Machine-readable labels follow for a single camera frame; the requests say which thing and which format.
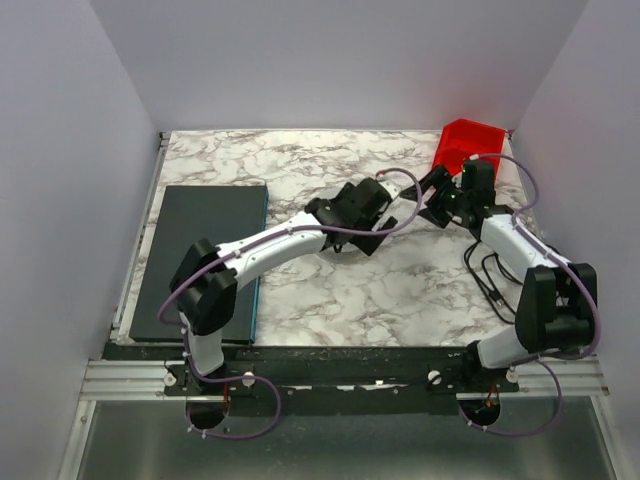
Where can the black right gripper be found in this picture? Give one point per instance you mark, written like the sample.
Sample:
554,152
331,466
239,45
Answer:
435,198

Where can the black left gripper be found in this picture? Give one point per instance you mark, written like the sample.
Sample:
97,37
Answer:
373,220

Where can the white perforated cable spool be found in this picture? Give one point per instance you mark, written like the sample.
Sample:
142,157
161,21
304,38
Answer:
349,252

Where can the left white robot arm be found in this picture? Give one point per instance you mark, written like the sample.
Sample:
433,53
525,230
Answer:
205,286

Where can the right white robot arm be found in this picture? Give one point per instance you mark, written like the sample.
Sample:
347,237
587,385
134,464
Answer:
557,312

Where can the red plastic bin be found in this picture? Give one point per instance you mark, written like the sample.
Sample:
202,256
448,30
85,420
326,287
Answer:
462,138

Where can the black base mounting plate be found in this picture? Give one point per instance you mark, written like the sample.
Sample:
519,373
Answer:
326,381

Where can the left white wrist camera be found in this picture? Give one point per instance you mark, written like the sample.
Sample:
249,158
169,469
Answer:
391,188

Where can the aluminium frame rail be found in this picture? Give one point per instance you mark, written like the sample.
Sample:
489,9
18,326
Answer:
413,292

